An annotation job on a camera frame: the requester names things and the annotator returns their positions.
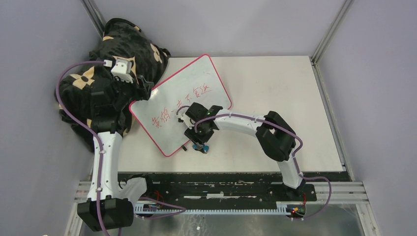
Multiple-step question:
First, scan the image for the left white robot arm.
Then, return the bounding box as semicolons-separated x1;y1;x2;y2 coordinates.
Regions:
77;76;155;232

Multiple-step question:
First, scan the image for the red framed whiteboard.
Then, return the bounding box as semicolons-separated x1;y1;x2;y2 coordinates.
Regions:
129;54;232;157

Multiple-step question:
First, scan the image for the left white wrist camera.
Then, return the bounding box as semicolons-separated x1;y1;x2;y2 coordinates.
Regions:
111;59;133;84

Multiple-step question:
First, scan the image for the aluminium frame rail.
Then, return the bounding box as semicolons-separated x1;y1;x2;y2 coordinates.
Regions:
74;181;369;205

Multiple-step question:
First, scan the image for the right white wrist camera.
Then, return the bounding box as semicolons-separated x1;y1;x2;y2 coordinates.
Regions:
178;115;194;129

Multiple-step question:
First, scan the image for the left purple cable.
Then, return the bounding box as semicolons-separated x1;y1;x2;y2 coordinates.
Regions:
55;60;187;236

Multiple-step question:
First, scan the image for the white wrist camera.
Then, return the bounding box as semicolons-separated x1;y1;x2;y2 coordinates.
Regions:
178;115;194;129
111;59;133;84

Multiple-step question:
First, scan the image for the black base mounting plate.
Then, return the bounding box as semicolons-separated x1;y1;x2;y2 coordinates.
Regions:
118;173;317;210

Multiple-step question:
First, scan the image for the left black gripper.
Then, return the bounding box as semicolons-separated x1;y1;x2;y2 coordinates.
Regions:
110;71;153;110

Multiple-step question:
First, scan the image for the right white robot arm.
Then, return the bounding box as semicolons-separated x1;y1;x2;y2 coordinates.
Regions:
176;102;305;201

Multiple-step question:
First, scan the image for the blue whiteboard eraser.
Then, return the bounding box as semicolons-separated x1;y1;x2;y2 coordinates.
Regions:
192;143;209;154

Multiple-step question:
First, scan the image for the black floral plush blanket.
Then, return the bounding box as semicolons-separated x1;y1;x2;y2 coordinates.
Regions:
55;18;171;151

